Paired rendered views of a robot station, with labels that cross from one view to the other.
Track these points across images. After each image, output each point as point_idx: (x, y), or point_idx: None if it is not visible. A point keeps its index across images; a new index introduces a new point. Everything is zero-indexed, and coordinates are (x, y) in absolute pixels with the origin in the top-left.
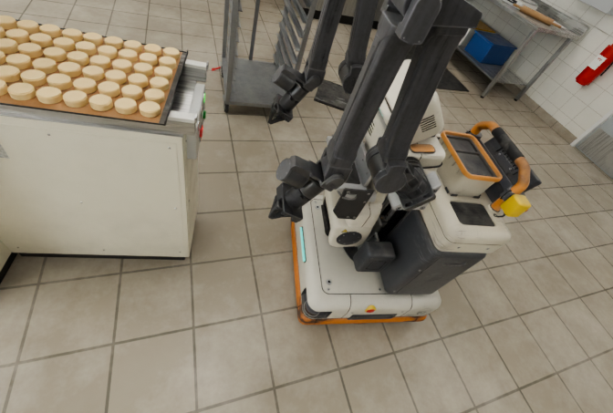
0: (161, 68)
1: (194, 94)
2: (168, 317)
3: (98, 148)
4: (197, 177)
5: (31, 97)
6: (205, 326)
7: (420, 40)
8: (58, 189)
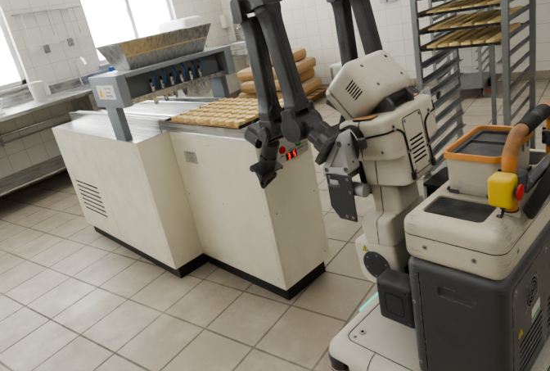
0: None
1: None
2: (245, 332)
3: (223, 154)
4: (317, 218)
5: (202, 121)
6: (261, 351)
7: (241, 20)
8: (214, 190)
